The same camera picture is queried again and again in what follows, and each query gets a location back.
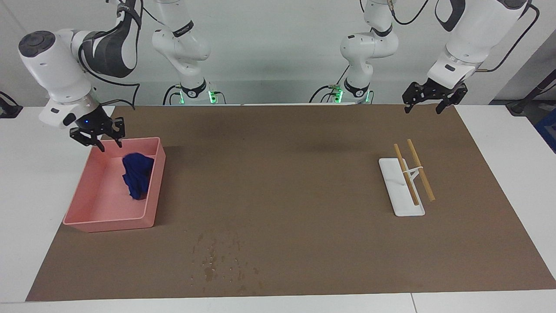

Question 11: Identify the blue box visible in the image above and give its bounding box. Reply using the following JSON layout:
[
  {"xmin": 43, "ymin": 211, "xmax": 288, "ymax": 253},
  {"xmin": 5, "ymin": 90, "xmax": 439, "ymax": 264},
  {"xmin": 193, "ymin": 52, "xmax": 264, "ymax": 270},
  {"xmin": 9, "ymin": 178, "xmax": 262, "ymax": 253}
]
[{"xmin": 536, "ymin": 109, "xmax": 556, "ymax": 153}]

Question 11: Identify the pink plastic bin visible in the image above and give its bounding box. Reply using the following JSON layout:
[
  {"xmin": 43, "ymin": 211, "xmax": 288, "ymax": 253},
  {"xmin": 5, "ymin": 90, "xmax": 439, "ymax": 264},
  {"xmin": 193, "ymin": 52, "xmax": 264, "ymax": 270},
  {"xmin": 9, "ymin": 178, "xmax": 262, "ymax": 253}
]
[{"xmin": 63, "ymin": 137, "xmax": 166, "ymax": 233}]

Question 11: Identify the brown table mat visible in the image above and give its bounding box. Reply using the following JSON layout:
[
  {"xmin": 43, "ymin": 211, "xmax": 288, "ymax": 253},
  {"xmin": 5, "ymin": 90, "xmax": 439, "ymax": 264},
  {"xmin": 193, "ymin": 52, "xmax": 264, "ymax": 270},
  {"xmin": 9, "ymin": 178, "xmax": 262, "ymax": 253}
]
[{"xmin": 25, "ymin": 104, "xmax": 556, "ymax": 302}]

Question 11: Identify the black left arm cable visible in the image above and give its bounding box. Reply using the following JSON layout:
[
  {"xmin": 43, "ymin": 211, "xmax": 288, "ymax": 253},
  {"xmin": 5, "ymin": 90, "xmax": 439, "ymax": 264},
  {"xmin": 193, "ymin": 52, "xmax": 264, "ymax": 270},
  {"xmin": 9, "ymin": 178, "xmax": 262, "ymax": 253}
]
[{"xmin": 476, "ymin": 4, "xmax": 540, "ymax": 72}]

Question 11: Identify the wooden dowel rod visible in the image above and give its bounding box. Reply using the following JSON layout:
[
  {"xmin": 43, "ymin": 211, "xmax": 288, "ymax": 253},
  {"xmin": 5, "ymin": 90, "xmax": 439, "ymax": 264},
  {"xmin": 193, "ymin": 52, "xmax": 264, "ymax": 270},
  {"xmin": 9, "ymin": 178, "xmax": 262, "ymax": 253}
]
[
  {"xmin": 407, "ymin": 139, "xmax": 436, "ymax": 202},
  {"xmin": 394, "ymin": 143, "xmax": 420, "ymax": 206}
]

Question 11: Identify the spilled water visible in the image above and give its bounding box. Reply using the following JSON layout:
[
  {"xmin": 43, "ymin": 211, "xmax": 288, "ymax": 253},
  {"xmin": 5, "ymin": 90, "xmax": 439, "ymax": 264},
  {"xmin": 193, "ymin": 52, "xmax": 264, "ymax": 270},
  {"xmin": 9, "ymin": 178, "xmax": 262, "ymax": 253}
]
[{"xmin": 191, "ymin": 230, "xmax": 265, "ymax": 294}]

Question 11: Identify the black clamp mount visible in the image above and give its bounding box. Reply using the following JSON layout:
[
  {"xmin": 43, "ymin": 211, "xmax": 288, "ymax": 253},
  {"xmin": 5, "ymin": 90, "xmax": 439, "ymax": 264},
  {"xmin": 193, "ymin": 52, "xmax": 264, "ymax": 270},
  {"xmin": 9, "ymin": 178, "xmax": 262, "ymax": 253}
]
[{"xmin": 0, "ymin": 91, "xmax": 22, "ymax": 119}]

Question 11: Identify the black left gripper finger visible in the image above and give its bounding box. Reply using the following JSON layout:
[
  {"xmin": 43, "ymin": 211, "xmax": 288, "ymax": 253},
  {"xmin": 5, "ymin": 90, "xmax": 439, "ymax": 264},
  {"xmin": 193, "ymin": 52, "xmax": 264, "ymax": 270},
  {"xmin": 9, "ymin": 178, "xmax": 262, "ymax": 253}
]
[
  {"xmin": 436, "ymin": 83, "xmax": 469, "ymax": 114},
  {"xmin": 402, "ymin": 82, "xmax": 422, "ymax": 114}
]

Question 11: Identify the white towel rack base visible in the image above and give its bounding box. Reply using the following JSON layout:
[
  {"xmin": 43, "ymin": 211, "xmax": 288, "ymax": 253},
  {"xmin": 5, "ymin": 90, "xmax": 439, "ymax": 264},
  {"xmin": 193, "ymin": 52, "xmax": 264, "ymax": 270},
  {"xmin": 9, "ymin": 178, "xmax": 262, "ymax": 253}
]
[{"xmin": 379, "ymin": 157, "xmax": 425, "ymax": 217}]

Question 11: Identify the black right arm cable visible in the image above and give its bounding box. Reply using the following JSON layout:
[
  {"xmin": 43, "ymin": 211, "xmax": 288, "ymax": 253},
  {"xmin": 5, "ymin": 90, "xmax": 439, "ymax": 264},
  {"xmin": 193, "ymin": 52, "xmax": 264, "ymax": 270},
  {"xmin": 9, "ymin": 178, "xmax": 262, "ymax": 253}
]
[{"xmin": 78, "ymin": 30, "xmax": 142, "ymax": 109}]

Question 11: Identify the black arm base cable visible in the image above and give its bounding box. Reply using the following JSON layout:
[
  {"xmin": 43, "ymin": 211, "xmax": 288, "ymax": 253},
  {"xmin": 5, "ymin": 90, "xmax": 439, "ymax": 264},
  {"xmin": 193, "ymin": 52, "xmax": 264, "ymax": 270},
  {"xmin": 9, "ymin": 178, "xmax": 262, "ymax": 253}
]
[
  {"xmin": 163, "ymin": 84, "xmax": 226, "ymax": 105},
  {"xmin": 309, "ymin": 85, "xmax": 348, "ymax": 103}
]

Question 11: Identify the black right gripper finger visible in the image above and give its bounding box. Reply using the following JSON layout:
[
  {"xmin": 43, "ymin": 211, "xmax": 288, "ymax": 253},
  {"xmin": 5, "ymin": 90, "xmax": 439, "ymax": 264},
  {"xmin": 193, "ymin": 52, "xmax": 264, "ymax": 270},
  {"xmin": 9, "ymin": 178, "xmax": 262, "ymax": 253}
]
[
  {"xmin": 111, "ymin": 117, "xmax": 126, "ymax": 147},
  {"xmin": 69, "ymin": 130, "xmax": 106, "ymax": 153}
]

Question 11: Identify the blue towel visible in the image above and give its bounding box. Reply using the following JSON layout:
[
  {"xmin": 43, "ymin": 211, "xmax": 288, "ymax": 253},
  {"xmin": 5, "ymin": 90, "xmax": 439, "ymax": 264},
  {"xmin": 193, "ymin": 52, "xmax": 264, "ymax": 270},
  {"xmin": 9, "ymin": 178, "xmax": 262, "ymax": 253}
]
[{"xmin": 122, "ymin": 152, "xmax": 155, "ymax": 200}]

